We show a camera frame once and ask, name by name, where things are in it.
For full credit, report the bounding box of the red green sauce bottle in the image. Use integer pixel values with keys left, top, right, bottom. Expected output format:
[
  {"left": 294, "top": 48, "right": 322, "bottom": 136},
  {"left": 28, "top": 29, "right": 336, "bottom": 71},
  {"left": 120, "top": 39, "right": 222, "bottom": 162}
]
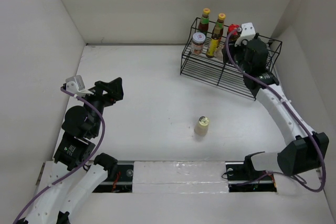
[{"left": 213, "top": 13, "right": 226, "bottom": 42}]

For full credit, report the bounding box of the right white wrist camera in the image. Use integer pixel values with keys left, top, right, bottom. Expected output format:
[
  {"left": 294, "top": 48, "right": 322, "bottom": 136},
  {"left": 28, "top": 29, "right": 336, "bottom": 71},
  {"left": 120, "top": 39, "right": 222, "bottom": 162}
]
[{"left": 235, "top": 23, "right": 256, "bottom": 47}]

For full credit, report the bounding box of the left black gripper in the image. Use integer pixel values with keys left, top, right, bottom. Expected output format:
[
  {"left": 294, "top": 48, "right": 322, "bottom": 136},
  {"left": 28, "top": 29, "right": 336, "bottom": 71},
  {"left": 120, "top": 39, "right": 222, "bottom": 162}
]
[{"left": 79, "top": 77, "right": 123, "bottom": 136}]

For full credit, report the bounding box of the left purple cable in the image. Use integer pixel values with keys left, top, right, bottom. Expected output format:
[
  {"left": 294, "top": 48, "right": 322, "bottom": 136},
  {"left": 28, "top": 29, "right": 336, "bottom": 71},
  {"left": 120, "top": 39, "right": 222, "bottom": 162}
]
[{"left": 13, "top": 89, "right": 107, "bottom": 224}]

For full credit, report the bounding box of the black mounting rail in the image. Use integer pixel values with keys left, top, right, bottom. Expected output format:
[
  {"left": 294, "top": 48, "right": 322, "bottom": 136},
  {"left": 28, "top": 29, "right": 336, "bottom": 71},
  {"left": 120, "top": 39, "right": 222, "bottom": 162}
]
[{"left": 94, "top": 161, "right": 277, "bottom": 194}]

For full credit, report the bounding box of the green label sauce bottle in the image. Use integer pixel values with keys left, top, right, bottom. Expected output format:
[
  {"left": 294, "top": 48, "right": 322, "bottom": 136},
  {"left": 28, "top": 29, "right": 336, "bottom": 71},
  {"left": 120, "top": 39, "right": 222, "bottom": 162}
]
[{"left": 197, "top": 8, "right": 211, "bottom": 35}]

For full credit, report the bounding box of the pink cap spice shaker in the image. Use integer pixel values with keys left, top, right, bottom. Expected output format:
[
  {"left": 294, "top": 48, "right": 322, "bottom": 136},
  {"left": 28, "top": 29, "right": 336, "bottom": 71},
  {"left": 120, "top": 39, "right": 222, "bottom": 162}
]
[{"left": 215, "top": 45, "right": 227, "bottom": 63}]

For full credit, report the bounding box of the black wire rack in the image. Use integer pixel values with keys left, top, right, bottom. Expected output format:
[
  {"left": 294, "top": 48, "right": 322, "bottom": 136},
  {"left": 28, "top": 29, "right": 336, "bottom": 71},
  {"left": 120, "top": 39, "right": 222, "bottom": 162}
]
[{"left": 180, "top": 18, "right": 282, "bottom": 99}]

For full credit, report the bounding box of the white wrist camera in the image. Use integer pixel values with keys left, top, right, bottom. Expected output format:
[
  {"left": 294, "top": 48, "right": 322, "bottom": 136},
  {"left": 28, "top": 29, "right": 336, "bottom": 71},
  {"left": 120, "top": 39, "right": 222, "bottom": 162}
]
[
  {"left": 65, "top": 75, "right": 85, "bottom": 95},
  {"left": 235, "top": 23, "right": 256, "bottom": 47}
]

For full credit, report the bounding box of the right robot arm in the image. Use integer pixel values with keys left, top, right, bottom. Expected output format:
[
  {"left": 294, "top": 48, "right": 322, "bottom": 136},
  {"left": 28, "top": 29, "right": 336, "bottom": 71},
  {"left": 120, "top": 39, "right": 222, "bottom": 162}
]
[{"left": 242, "top": 71, "right": 329, "bottom": 185}]

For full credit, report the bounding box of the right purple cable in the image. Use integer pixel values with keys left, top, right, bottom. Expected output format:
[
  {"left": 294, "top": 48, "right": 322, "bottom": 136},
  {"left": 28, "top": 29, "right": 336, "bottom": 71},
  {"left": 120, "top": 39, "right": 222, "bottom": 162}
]
[{"left": 225, "top": 27, "right": 327, "bottom": 193}]

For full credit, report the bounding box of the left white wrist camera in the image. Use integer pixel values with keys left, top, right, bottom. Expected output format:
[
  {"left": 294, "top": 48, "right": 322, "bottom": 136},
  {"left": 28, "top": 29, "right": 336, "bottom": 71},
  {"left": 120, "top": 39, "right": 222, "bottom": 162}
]
[{"left": 65, "top": 75, "right": 85, "bottom": 95}]

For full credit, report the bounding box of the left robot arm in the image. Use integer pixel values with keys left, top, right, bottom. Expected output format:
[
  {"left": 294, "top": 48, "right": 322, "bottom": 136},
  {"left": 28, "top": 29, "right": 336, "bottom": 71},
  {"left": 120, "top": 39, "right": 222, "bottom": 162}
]
[{"left": 14, "top": 75, "right": 124, "bottom": 223}]

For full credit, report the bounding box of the red lid dark jar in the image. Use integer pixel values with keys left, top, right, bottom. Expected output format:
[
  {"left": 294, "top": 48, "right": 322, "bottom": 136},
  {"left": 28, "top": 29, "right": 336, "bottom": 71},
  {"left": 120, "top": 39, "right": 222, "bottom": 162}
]
[{"left": 227, "top": 24, "right": 242, "bottom": 44}]

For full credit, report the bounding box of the white lid glass jar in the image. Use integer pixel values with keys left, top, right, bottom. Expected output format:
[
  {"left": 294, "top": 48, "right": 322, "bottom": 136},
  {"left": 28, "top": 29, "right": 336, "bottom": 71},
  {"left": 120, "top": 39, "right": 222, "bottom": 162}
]
[{"left": 191, "top": 32, "right": 206, "bottom": 55}]

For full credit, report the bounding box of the purple cable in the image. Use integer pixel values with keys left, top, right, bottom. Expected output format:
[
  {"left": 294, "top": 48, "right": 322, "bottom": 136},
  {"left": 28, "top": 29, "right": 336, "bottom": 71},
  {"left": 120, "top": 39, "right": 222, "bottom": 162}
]
[
  {"left": 13, "top": 89, "right": 107, "bottom": 224},
  {"left": 225, "top": 27, "right": 327, "bottom": 193}
]

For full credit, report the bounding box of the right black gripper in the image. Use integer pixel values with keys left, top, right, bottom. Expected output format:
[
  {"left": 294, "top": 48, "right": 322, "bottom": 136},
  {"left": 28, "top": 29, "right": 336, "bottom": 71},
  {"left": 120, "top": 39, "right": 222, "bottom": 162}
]
[{"left": 223, "top": 37, "right": 250, "bottom": 74}]

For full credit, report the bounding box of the small yellow brown bottle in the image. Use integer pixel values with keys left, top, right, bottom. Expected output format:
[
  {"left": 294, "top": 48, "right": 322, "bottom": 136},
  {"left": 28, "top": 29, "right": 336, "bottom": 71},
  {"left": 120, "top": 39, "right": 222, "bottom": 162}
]
[{"left": 206, "top": 33, "right": 221, "bottom": 58}]

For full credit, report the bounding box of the yellow cap spice shaker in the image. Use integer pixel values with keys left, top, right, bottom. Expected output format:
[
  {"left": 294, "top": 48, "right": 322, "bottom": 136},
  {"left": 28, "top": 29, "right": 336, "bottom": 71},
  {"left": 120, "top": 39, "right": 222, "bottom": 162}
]
[{"left": 194, "top": 116, "right": 209, "bottom": 136}]

